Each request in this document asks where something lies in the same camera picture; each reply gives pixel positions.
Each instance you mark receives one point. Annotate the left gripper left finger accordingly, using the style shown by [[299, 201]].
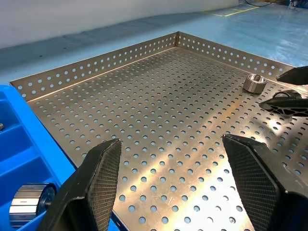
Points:
[[91, 192]]

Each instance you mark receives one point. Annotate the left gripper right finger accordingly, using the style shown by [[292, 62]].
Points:
[[260, 187]]

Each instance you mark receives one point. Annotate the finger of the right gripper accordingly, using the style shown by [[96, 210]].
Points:
[[298, 75], [288, 103]]

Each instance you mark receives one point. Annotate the blue compartment tray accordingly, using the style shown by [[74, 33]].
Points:
[[14, 149]]

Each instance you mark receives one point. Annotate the perforated metal tray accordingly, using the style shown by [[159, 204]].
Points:
[[156, 108]]

